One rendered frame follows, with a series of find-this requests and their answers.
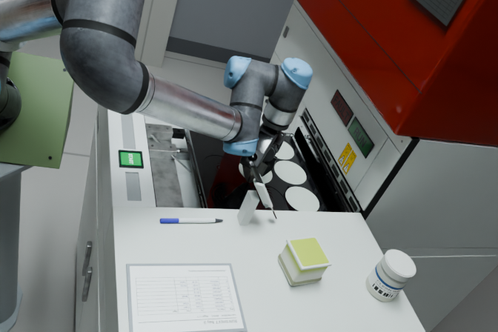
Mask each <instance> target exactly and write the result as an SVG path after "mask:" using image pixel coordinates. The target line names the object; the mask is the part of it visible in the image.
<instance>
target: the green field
mask: <svg viewBox="0 0 498 332"><path fill-rule="evenodd" d="M349 131H350V133H351V135H352V136H353V138H354V139H355V141H356V143H357V144H358V145H359V147H360V149H361V151H362V152H363V153H364V155H365V156H366V155H367V153H368V151H369V150H370V148H371V146H372V144H371V142H370V140H369V139H368V137H367V136H366V135H365V133H364V131H363V130H362V128H361V127H360V126H359V124H358V122H357V121H356V120H355V119H354V121H353V123H352V125H351V126H350V128H349Z"/></svg>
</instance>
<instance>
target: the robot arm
mask: <svg viewBox="0 0 498 332"><path fill-rule="evenodd" d="M144 2H145V0H0V130H2V129H5V128H6V127H8V126H9V125H11V124H12V123H13V122H14V121H15V120H16V118H17V117H18V115H19V113H20V110H21V94H20V92H19V89H18V88H17V86H16V85H15V84H14V83H13V81H12V80H10V79H9V78H8V77H7V74H8V71H9V67H10V60H11V57H12V54H13V51H16V50H19V49H21V48H22V47H23V46H25V45H26V43H27V42H28V41H30V40H34V39H42V38H46V37H50V36H57V35H60V40H59V46H60V53H61V57H62V61H63V63H64V66H65V68H66V70H67V72H68V73H69V75H70V77H71V78H72V79H73V81H74V82H75V83H76V84H77V85H78V86H79V88H80V89H81V90H82V91H83V92H84V93H85V94H86V95H87V96H89V97H90V98H91V99H92V100H93V101H95V102H96V103H97V104H100V105H101V106H102V107H105V108H107V109H108V110H111V111H113V112H116V113H120V114H123V115H130V114H133V113H139V114H142V115H144V116H149V117H151V118H154V119H158V120H160V121H163V122H167V123H169V124H172V125H176V126H179V127H183V128H185V129H188V130H192V131H194V132H197V133H201V134H204V135H206V136H210V137H213V138H215V139H219V140H222V141H223V151H224V152H226V153H229V154H233V155H237V156H242V157H241V159H240V164H242V167H243V172H244V175H245V179H246V181H247V182H249V183H251V182H253V180H254V179H255V177H254V175H251V174H250V172H251V168H250V166H249V165H250V161H252V162H253V163H255V165H256V168H257V170H258V171H259V173H260V175H261V177H263V176H264V175H266V174H267V173H269V172H270V171H271V170H272V169H273V167H274V165H275V164H276V160H277V158H278V157H277V156H275V155H276V153H278V152H279V150H280V148H281V146H282V143H283V141H284V140H285V137H286V135H287V134H286V133H283V132H282V131H283V130H287V129H288V127H289V125H290V124H291V122H292V121H293V118H294V116H295V115H296V112H297V110H298V107H299V105H300V103H301V101H302V98H303V96H304V94H305V92H306V90H307V89H308V86H309V84H310V82H311V77H312V75H313V70H312V68H311V66H310V65H309V64H308V63H306V62H304V61H302V60H301V59H298V58H286V59H285V60H284V61H283V63H282V64H281V66H280V65H277V64H276V65H274V64H269V63H266V62H261V61H257V60H253V59H252V58H245V57H241V56H232V57H231V58H230V59H229V60H228V63H227V65H226V68H225V74H224V86H225V87H228V88H230V89H231V90H232V92H231V97H230V106H228V105H226V104H223V103H221V102H218V101H217V100H214V99H212V98H209V97H207V96H204V95H202V94H200V93H197V92H195V91H193V90H190V89H188V88H186V87H183V86H181V85H179V84H176V83H174V82H171V81H169V80H167V79H164V78H162V77H160V76H157V75H155V74H152V73H150V72H149V70H148V68H147V66H146V65H145V64H143V63H141V62H139V61H136V59H135V56H134V53H135V49H136V42H137V37H138V33H139V26H140V21H141V17H142V11H143V7H144ZM265 96H267V97H269V98H268V99H266V100H265V103H267V104H266V106H265V109H264V113H263V114H262V107H263V101H264V97H265ZM261 116H262V121H263V123H262V124H261V125H260V122H261ZM282 135H283V137H282Z"/></svg>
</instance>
